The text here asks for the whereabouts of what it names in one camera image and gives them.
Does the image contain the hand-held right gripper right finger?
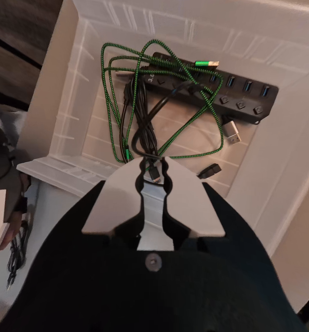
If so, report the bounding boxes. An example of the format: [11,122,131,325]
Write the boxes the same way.
[162,156,226,238]

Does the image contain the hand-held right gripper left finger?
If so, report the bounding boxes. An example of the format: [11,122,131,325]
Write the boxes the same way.
[81,157,146,236]

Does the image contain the black braided cable blue plugs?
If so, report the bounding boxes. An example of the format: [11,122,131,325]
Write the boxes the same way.
[132,78,205,185]

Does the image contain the black hub cable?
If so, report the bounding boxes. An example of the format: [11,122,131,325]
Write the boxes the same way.
[6,220,30,291]

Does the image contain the clear plastic bin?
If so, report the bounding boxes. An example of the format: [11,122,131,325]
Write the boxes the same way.
[17,0,309,260]

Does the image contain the grey desk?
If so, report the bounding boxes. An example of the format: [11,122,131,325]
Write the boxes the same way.
[0,145,309,332]

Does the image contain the person's left hand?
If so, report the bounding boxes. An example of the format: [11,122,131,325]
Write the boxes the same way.
[0,220,25,251]

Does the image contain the black USB plug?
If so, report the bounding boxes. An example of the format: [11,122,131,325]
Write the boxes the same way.
[197,163,221,180]

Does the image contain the black USB hub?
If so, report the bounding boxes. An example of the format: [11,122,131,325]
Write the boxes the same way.
[145,51,279,126]

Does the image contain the green braided cable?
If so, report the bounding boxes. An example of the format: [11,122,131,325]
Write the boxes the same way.
[100,39,225,165]

